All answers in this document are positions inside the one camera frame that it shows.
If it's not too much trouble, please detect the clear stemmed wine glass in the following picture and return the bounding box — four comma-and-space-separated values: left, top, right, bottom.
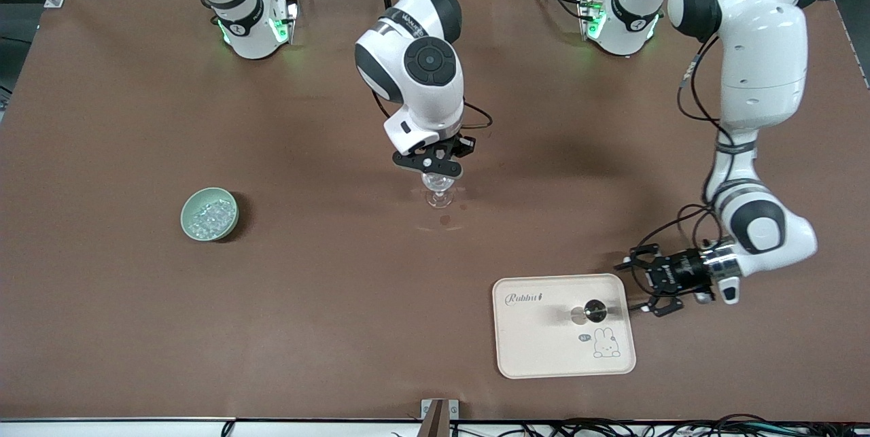
421, 174, 456, 209

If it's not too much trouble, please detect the brown table cover mat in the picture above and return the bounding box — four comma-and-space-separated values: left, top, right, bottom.
0, 0, 870, 422

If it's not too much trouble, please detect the pale green ceramic bowl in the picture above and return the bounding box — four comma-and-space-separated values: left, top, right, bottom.
180, 187, 240, 242

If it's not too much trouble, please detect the pile of clear ice cubes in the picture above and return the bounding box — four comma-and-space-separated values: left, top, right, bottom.
188, 199, 235, 239

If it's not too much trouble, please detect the tangled black cable bundle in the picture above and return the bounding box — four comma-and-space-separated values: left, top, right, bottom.
391, 414, 870, 437

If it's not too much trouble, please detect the steel double jigger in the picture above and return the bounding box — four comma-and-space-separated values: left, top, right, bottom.
570, 298, 608, 325

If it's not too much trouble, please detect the grey metal table bracket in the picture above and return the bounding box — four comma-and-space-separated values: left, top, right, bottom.
421, 399, 460, 419

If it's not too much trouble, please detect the cream rabbit print tray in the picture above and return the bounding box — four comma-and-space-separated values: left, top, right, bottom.
491, 273, 638, 380

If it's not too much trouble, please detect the brown upright post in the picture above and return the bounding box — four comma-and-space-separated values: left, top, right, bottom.
421, 401, 449, 437

